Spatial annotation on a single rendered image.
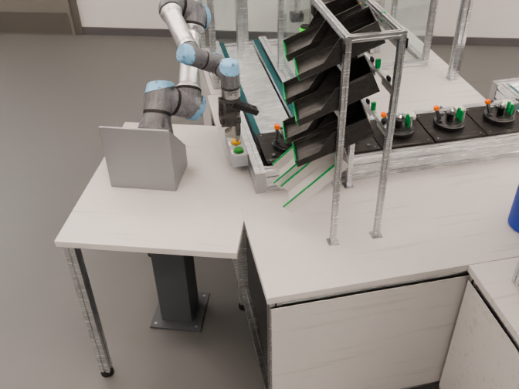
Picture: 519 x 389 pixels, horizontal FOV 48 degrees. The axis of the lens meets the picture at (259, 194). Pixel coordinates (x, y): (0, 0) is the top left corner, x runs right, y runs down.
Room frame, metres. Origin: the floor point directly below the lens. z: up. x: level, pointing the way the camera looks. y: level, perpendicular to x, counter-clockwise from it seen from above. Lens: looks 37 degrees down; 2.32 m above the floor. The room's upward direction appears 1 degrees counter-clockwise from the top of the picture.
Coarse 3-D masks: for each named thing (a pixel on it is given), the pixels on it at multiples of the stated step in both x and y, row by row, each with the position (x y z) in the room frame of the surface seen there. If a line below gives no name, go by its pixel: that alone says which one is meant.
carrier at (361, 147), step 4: (364, 140) 2.15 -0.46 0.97; (368, 140) 2.15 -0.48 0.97; (372, 140) 2.15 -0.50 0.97; (356, 144) 2.12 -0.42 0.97; (360, 144) 2.12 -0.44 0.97; (364, 144) 2.12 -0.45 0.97; (372, 144) 2.12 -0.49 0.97; (376, 144) 2.12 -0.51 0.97; (356, 148) 2.09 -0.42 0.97; (360, 148) 2.09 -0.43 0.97; (364, 148) 2.09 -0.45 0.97; (368, 148) 2.09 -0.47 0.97; (372, 148) 2.09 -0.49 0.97; (376, 148) 2.09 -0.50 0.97; (380, 148) 2.09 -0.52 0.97; (356, 152) 2.07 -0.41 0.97; (360, 152) 2.07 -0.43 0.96; (364, 152) 2.07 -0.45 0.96
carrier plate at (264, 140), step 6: (270, 132) 2.24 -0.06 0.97; (258, 138) 2.19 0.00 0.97; (264, 138) 2.19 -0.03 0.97; (270, 138) 2.19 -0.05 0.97; (264, 144) 2.14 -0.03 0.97; (270, 144) 2.14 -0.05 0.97; (264, 150) 2.10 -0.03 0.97; (270, 150) 2.10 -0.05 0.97; (264, 156) 2.05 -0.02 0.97; (270, 156) 2.05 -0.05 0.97; (276, 156) 2.05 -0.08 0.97; (270, 162) 2.00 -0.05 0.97
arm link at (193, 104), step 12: (192, 0) 2.54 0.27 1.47; (192, 12) 2.49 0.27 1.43; (204, 12) 2.53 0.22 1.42; (192, 24) 2.46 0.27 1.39; (204, 24) 2.50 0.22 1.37; (180, 72) 2.33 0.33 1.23; (192, 72) 2.32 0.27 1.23; (180, 84) 2.26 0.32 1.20; (192, 84) 2.26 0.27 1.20; (192, 96) 2.22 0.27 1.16; (204, 96) 2.28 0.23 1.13; (180, 108) 2.17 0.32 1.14; (192, 108) 2.19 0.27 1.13; (204, 108) 2.22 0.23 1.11
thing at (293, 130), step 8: (288, 120) 1.92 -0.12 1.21; (312, 120) 1.87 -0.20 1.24; (320, 120) 1.80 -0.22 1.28; (288, 128) 1.89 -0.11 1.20; (296, 128) 1.87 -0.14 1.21; (304, 128) 1.84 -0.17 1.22; (312, 128) 1.80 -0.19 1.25; (288, 136) 1.84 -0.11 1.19; (296, 136) 1.79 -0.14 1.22; (304, 136) 1.80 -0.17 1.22
